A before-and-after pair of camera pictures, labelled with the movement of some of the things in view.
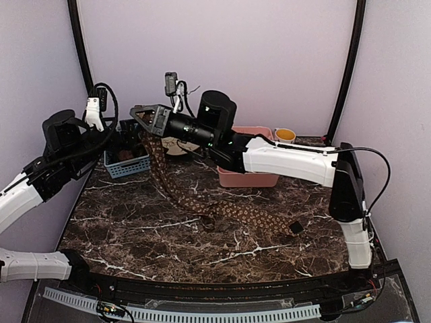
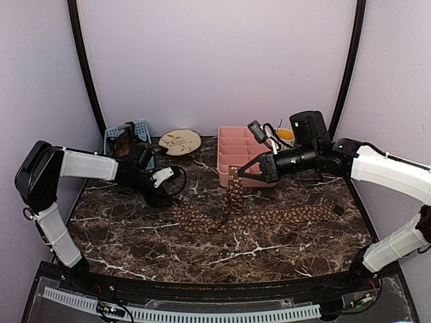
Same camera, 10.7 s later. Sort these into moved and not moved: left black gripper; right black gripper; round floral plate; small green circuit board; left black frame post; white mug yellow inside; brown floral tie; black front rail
Moved: left black gripper; right black gripper; brown floral tie
Not moved: small green circuit board; round floral plate; white mug yellow inside; black front rail; left black frame post
